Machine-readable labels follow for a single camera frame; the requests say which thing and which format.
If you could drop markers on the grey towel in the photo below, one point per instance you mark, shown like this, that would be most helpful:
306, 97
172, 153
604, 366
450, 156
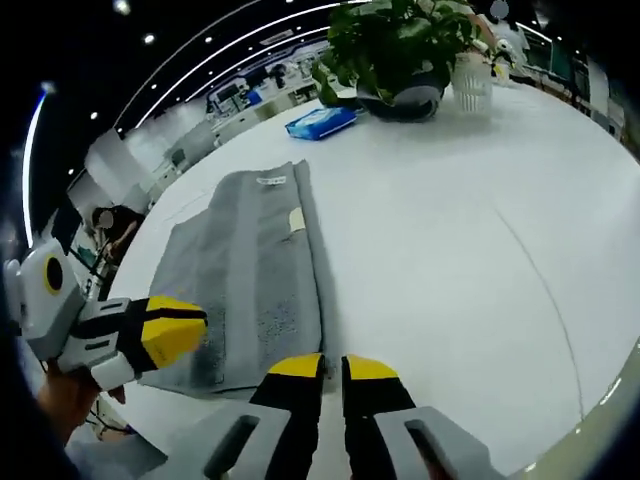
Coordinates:
250, 280

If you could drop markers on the blue wet wipes packet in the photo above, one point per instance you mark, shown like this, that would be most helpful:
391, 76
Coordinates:
322, 122

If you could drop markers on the person's grey clothing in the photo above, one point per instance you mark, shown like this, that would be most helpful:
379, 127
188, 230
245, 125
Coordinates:
115, 457

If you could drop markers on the green potted plant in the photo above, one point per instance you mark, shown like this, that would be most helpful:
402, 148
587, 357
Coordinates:
395, 45

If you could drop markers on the dark round plant pot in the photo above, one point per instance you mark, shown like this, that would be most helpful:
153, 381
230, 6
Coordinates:
405, 105

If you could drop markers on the person's left hand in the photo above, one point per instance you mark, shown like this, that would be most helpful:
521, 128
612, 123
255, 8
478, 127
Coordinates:
65, 405

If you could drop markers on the white ribbed cup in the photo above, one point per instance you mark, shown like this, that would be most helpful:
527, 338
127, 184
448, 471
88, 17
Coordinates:
472, 85

